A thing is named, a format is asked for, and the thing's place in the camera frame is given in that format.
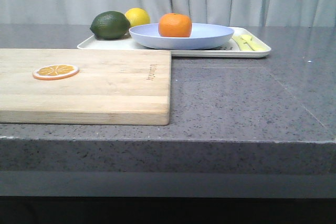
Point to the dark green lime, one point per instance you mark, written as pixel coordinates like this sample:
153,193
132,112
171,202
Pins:
110,25

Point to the pale yellow knife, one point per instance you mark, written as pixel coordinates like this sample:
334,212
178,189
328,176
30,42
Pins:
243,46

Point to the yellow lemon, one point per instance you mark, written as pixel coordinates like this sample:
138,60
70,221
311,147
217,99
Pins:
137,16

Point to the white rectangular tray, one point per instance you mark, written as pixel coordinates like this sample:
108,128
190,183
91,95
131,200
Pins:
228,50

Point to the pale yellow spoon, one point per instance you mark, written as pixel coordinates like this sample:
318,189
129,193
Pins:
252,44

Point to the orange slice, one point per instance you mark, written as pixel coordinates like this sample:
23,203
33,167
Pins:
55,72

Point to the wooden cutting board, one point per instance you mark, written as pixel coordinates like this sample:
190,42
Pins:
130,87

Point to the orange fruit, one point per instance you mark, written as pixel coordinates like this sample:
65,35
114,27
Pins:
175,25

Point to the light blue plate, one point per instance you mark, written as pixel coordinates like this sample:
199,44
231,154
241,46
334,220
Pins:
203,36

